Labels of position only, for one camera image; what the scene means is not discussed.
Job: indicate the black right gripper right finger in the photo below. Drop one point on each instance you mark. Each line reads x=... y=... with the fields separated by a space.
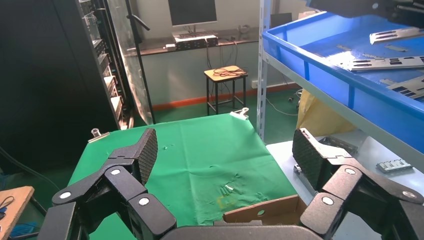
x=344 y=185

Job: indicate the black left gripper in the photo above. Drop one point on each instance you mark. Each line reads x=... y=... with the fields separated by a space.
x=348 y=6

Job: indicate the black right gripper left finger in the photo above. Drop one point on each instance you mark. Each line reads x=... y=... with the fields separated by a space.
x=126 y=185

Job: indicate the silver metal IO shield plate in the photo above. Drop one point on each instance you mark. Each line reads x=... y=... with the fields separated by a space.
x=381 y=63
x=410 y=86
x=397 y=34

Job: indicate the brown cardboard box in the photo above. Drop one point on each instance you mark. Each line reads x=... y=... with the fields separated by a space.
x=281 y=208

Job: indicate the blue plastic tray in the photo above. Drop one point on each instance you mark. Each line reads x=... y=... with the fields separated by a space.
x=331 y=76

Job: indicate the black box on counter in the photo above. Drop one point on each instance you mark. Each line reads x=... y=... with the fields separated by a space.
x=281 y=20

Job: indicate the small white box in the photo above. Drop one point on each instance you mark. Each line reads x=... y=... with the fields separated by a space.
x=170 y=47

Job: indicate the grey tape piece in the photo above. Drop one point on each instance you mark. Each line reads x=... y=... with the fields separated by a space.
x=396 y=48
x=344 y=47
x=387 y=81

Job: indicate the small slotted metal part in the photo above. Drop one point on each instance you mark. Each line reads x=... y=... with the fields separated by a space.
x=394 y=165

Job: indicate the silver binder clip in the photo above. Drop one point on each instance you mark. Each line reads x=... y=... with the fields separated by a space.
x=97 y=135
x=242 y=113

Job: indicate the yellow woven bag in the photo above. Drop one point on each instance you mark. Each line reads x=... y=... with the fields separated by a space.
x=318 y=116

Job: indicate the green cloth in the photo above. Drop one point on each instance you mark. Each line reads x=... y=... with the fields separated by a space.
x=198 y=155

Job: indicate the black server rack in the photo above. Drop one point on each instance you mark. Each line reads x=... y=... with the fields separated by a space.
x=109 y=86

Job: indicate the small black floor object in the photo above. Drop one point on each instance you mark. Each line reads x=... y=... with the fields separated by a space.
x=291 y=98

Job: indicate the small white tape scrap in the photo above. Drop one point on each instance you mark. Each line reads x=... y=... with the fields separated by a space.
x=228 y=189

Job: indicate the wooden board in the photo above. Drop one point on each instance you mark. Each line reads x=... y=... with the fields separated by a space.
x=18 y=205

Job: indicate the clear acrylic panel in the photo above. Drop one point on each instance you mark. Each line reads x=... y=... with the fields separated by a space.
x=132 y=73

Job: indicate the black stand pole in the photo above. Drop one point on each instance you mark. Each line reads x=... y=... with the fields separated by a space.
x=140 y=56

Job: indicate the grey slotted angle steel bar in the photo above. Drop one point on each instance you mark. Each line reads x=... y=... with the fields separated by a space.
x=263 y=82

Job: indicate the wooden top black stool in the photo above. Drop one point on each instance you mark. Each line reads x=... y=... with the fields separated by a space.
x=215 y=78

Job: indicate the white keyboard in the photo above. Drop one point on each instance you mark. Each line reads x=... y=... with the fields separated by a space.
x=190 y=38

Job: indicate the black computer monitor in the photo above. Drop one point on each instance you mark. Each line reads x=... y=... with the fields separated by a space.
x=192 y=11

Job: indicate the grey sheet metal bracket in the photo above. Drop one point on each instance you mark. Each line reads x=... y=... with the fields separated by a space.
x=338 y=144

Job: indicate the grey flat metal bracket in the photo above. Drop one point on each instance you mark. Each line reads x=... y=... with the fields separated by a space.
x=297 y=169

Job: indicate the white wall outlet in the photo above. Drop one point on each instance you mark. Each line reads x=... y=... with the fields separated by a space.
x=254 y=83

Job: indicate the black network switch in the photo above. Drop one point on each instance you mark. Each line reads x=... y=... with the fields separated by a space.
x=198 y=44

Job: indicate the brown wall counter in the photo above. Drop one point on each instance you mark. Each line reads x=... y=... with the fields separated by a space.
x=232 y=35

